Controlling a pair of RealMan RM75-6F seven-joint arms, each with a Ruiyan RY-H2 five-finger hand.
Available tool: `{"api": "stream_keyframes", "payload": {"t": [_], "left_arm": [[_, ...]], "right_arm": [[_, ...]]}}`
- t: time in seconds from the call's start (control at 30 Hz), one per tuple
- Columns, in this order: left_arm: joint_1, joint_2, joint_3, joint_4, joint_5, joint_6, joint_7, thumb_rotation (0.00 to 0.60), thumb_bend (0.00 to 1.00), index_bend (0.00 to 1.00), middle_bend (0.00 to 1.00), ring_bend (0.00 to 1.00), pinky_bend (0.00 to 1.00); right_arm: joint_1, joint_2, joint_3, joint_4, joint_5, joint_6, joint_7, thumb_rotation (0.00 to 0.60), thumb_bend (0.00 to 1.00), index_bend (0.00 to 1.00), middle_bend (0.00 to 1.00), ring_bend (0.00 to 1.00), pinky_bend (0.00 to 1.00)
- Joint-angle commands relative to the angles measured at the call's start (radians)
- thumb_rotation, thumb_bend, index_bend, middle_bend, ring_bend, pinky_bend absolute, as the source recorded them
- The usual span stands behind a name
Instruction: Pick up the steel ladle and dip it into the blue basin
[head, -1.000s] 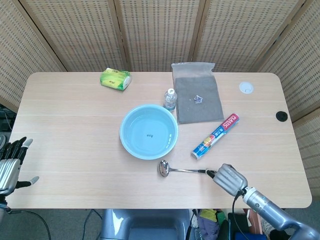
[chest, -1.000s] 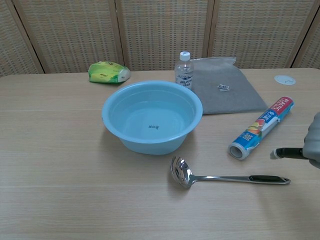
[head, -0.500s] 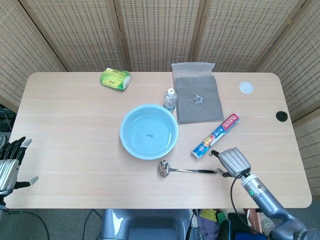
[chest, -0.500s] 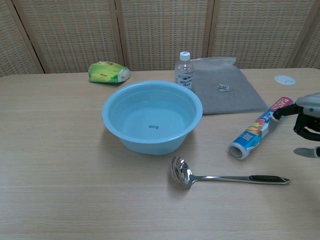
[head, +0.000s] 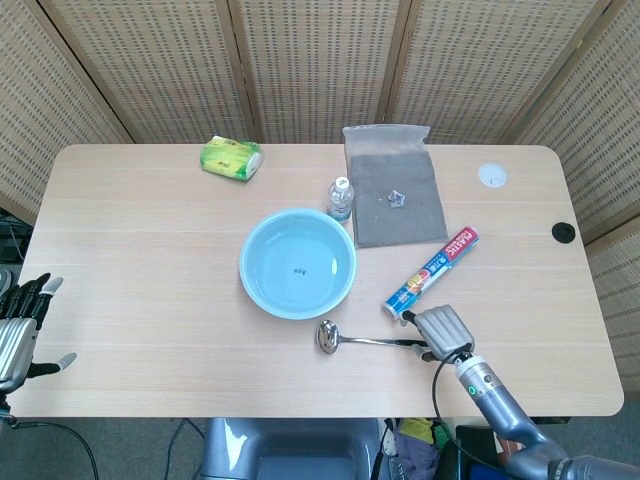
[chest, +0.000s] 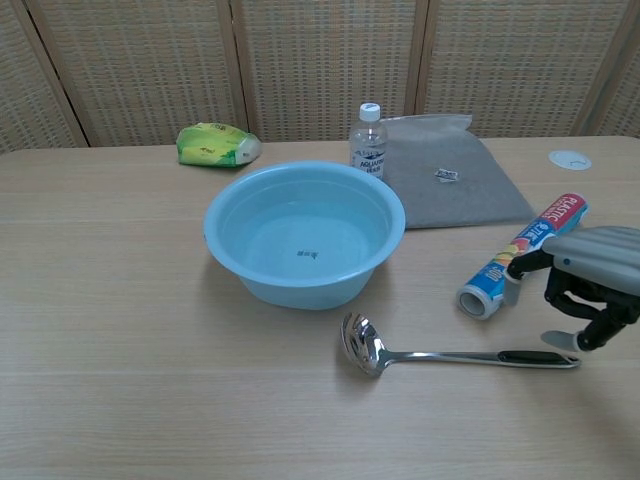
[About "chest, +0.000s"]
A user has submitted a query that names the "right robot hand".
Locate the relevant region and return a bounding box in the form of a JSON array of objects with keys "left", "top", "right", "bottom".
[{"left": 503, "top": 225, "right": 640, "bottom": 354}]

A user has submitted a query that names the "metal ladle with black handle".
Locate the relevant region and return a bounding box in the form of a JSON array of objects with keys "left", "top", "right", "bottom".
[{"left": 340, "top": 312, "right": 583, "bottom": 378}]

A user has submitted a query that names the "clear water bottle white cap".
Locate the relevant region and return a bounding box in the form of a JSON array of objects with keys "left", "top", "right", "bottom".
[{"left": 349, "top": 102, "right": 389, "bottom": 181}]

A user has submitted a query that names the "light blue plastic basin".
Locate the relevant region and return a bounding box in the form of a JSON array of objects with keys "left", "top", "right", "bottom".
[{"left": 202, "top": 159, "right": 407, "bottom": 311}]

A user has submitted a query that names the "white round grommet cap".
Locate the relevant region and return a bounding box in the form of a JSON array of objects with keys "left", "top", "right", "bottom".
[{"left": 547, "top": 149, "right": 592, "bottom": 171}]

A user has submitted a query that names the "blue plastic wrap roll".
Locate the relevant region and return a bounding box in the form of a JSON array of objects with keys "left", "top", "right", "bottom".
[{"left": 458, "top": 193, "right": 591, "bottom": 322}]

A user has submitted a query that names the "grey cloth in plastic bag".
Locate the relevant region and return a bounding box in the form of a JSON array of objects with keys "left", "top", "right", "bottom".
[{"left": 378, "top": 114, "right": 537, "bottom": 230}]

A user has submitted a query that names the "woven rattan folding screen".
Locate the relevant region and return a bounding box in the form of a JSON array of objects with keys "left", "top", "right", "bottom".
[{"left": 0, "top": 0, "right": 640, "bottom": 154}]

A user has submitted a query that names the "green tissue pack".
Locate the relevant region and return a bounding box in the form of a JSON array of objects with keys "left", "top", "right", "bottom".
[{"left": 176, "top": 121, "right": 264, "bottom": 168}]

